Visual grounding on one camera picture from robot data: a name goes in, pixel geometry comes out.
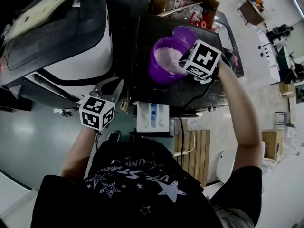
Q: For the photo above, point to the brown wooden table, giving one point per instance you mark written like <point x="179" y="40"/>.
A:
<point x="251" y="12"/>

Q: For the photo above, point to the person's right forearm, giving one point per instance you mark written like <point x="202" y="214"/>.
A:
<point x="242" y="117"/>

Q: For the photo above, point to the white toilet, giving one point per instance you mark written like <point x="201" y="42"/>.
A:
<point x="228" y="163"/>

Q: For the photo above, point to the red plastic parts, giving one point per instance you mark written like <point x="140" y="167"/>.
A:
<point x="202" y="20"/>

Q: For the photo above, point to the person's left shoe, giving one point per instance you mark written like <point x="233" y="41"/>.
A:
<point x="114" y="135"/>

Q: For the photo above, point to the brown cardboard box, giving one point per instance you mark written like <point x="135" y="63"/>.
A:
<point x="272" y="144"/>

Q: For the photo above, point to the white box with blue label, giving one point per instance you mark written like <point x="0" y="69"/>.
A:
<point x="145" y="117"/>

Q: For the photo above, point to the purple plastic tub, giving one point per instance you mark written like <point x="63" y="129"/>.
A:
<point x="159" y="72"/>

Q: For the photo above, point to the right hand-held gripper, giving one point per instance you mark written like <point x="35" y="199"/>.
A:
<point x="202" y="60"/>

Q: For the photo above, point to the purple plastic cup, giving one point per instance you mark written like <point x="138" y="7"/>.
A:
<point x="185" y="34"/>

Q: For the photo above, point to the white powder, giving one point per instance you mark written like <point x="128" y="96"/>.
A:
<point x="166" y="59"/>

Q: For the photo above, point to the cream plastic panel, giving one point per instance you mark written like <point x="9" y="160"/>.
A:
<point x="40" y="11"/>

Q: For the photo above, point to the person's left forearm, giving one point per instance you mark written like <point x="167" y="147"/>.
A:
<point x="73" y="151"/>

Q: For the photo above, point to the open cardboard box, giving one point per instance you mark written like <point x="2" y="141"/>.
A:
<point x="161" y="1"/>

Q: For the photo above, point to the pink pastel pouch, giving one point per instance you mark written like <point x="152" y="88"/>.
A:
<point x="232" y="59"/>

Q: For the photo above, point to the white table with holes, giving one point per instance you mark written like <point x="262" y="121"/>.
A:
<point x="268" y="56"/>

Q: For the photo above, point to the black star print T-shirt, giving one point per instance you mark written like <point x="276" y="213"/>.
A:
<point x="133" y="198"/>

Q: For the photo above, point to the metal frame stool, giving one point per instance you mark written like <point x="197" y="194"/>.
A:
<point x="283" y="119"/>

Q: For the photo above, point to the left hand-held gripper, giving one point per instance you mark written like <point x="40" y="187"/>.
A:
<point x="97" y="113"/>

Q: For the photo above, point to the white and black washing machine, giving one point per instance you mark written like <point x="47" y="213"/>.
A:
<point x="71" y="56"/>

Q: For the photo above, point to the wooden slat pallet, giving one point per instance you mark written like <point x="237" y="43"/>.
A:
<point x="197" y="155"/>

